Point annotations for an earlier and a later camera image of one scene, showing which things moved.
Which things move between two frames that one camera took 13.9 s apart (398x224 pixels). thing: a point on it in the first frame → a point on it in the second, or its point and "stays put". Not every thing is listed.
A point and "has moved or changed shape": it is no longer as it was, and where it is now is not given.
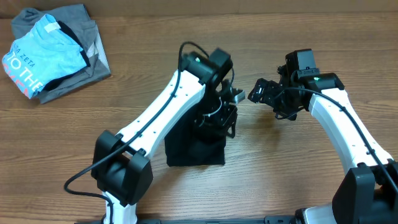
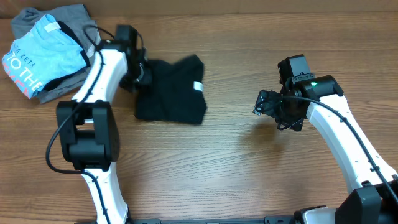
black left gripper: (227, 116) → (128, 84)
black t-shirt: (184, 145) has moved or changed shape
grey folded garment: (77, 18) stays put
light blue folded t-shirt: (43, 53) stays put
